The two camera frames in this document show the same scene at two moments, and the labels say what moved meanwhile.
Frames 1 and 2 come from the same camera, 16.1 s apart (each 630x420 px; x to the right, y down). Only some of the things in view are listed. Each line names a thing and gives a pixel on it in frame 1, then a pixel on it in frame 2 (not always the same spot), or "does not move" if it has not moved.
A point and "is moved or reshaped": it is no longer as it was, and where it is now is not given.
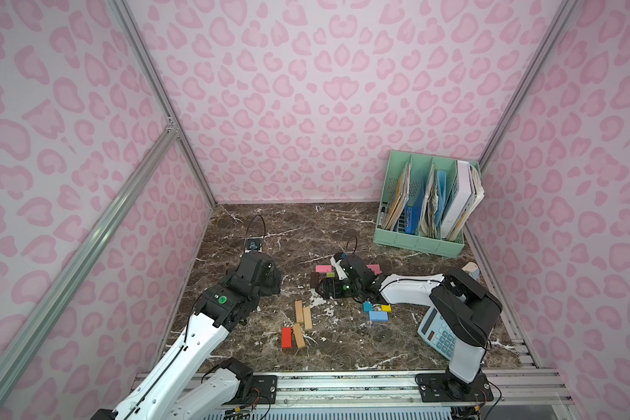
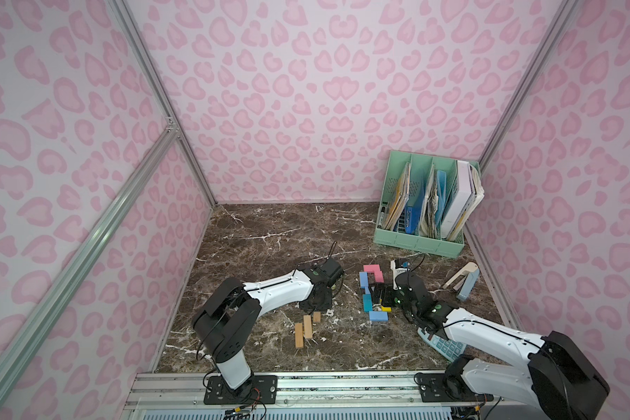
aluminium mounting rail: [382, 389] does not move
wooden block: [307, 318] is moved or reshaped
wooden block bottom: [299, 335] does not move
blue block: [378, 316] does not move
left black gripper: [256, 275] -> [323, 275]
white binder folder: [459, 201] does not move
